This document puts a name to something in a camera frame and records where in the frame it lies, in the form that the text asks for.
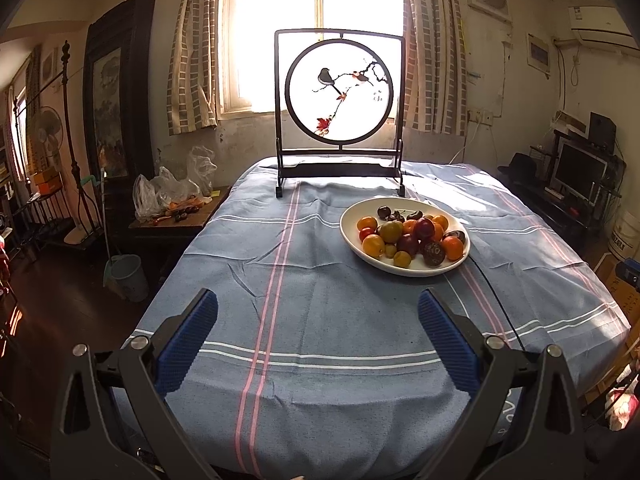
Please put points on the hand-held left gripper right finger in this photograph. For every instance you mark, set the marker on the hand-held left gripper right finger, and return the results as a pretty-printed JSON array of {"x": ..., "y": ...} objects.
[{"x": 447, "y": 340}]

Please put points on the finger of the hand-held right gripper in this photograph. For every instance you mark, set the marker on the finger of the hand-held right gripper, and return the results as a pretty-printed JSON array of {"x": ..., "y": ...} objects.
[{"x": 629, "y": 274}]

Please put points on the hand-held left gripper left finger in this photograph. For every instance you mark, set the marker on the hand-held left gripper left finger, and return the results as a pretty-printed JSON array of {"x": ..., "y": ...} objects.
[{"x": 187, "y": 340}]

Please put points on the dark purple passion fruit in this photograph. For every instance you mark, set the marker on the dark purple passion fruit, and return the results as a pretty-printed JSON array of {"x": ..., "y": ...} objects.
[{"x": 434, "y": 253}]

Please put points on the dark red plum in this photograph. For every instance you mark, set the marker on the dark red plum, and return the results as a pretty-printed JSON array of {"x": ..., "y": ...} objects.
[
  {"x": 407, "y": 244},
  {"x": 424, "y": 227}
]

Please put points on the large yellow green fruit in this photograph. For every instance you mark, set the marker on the large yellow green fruit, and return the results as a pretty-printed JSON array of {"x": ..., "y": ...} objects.
[{"x": 391, "y": 230}]

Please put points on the white oval plate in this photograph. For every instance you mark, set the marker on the white oval plate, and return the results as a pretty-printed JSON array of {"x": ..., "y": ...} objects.
[{"x": 352, "y": 225}]

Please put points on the cardboard box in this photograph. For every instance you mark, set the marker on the cardboard box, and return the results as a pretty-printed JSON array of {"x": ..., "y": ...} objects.
[{"x": 620, "y": 295}]

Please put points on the white plastic bucket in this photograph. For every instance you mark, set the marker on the white plastic bucket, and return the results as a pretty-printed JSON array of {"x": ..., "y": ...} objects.
[{"x": 622, "y": 235}]

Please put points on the grey waste bin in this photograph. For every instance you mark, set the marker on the grey waste bin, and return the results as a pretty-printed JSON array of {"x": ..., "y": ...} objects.
[{"x": 127, "y": 275}]

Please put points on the black media rack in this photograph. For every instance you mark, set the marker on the black media rack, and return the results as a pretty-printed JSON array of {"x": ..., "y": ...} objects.
[{"x": 565, "y": 212}]

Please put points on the dark wooden side table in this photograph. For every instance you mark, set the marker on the dark wooden side table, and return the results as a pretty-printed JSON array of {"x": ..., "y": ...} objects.
[{"x": 170, "y": 227}]

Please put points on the flat screen monitor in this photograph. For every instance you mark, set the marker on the flat screen monitor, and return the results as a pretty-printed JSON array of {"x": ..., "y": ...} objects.
[{"x": 575, "y": 170}]

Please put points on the blue striped tablecloth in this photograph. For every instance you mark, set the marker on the blue striped tablecloth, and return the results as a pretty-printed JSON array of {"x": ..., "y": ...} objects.
[{"x": 325, "y": 335}]

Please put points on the red white cloth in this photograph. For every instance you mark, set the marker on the red white cloth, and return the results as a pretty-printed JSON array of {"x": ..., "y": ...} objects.
[{"x": 620, "y": 405}]

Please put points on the black speaker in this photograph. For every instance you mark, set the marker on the black speaker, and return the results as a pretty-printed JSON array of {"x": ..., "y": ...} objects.
[{"x": 601, "y": 132}]

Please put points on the white plastic bag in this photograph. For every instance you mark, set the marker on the white plastic bag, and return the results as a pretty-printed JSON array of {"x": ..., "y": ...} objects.
[{"x": 150, "y": 195}]

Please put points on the black hat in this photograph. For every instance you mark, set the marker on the black hat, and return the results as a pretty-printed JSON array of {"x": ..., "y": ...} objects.
[{"x": 520, "y": 165}]

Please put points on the clear plastic bag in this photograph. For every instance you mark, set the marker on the clear plastic bag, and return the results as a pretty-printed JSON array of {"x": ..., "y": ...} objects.
[{"x": 201, "y": 170}]

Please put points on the round bird painting table screen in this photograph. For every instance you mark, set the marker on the round bird painting table screen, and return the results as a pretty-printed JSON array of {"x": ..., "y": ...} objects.
[{"x": 340, "y": 167}]

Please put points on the orange box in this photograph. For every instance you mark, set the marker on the orange box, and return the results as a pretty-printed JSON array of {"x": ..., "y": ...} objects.
[{"x": 45, "y": 182}]

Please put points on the standing electric fan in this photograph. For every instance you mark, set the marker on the standing electric fan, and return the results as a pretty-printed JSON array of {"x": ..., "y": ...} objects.
[{"x": 47, "y": 130}]

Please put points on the white air conditioner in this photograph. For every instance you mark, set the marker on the white air conditioner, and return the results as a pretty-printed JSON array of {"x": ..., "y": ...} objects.
[{"x": 600, "y": 22}]

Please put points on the large dark framed painting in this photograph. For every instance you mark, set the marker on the large dark framed painting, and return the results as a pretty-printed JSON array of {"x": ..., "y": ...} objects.
[{"x": 115, "y": 95}]

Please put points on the black metal coat rack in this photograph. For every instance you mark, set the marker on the black metal coat rack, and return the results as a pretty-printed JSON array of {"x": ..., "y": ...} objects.
[{"x": 66, "y": 90}]

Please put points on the striped beige curtain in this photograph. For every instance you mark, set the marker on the striped beige curtain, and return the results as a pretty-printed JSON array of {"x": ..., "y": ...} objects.
[
  {"x": 192, "y": 45},
  {"x": 435, "y": 45}
]

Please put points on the bright window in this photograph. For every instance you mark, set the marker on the bright window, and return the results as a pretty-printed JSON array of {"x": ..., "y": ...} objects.
[{"x": 280, "y": 10}]

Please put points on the white wall electric box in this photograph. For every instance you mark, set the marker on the white wall electric box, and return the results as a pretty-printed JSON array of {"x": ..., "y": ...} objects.
[{"x": 539, "y": 55}]

